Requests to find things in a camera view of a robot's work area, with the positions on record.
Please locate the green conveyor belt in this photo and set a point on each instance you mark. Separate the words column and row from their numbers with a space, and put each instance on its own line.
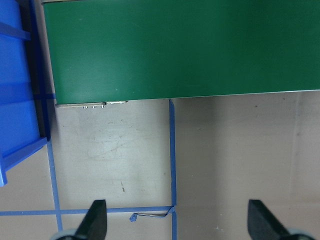
column 124, row 50

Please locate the blue left storage bin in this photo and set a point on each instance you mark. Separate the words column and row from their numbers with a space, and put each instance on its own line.
column 19, row 131

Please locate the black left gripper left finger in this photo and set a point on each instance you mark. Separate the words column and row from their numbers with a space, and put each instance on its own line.
column 94, row 224

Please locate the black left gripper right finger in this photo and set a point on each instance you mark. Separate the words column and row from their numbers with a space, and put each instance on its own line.
column 262, row 224

